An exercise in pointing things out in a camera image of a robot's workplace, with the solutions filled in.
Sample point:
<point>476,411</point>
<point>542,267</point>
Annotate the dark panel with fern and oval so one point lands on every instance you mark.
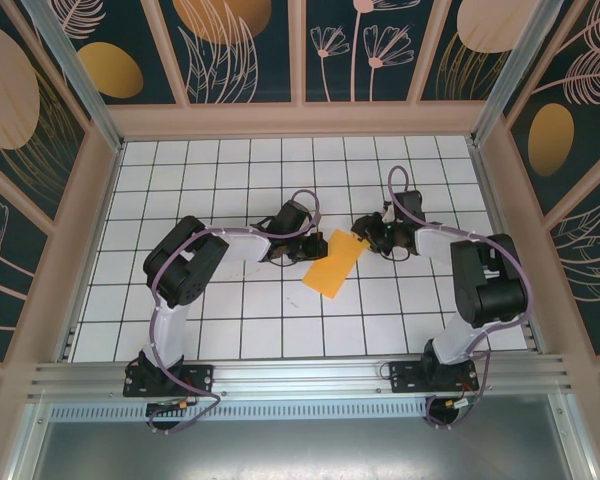
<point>580,150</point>

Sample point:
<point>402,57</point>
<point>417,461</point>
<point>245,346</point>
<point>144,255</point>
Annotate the dark panel with leaf drawings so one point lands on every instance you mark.
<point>220,75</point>

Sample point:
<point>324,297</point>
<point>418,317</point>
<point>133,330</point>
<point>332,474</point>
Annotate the dark panel with pink leaves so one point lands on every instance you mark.
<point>590,270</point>

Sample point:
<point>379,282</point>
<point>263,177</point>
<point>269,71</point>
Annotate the dark panel with flower drawings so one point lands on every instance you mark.
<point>380,30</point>

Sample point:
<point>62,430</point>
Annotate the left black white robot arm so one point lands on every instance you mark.
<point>180,260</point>

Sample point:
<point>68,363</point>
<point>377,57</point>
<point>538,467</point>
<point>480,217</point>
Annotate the yellow cloth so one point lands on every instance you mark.
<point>332,265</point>

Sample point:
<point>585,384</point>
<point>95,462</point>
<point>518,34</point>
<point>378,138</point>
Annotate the dark panel with gold fern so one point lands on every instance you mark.
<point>10,100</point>

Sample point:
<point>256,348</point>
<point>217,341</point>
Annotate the dark panel with beige circle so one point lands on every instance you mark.
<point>460,75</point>

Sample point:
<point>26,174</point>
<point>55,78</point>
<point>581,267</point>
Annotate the aluminium corner post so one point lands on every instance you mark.
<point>82,80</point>
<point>515,75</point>

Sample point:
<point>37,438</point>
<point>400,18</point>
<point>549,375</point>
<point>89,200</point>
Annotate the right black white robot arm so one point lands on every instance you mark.
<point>490,290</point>

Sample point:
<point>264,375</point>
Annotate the aluminium mounting rail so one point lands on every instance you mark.
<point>300,375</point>

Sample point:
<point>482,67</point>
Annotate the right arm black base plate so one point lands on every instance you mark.
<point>405,377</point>

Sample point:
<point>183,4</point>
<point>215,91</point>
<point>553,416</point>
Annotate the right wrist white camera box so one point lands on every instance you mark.
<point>390,212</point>

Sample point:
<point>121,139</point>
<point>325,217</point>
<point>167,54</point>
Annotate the grey metal sheet panel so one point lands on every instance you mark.
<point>300,450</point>

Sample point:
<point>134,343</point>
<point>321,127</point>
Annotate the aluminium side rail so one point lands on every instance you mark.
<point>493,200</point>

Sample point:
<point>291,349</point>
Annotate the dark panel with orange oval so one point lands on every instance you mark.
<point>110,70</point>

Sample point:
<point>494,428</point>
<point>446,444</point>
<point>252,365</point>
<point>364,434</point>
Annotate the dark panel with single flower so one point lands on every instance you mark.
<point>5,280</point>

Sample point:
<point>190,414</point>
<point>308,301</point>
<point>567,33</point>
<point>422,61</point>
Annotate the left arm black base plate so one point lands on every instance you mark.
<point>200,380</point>

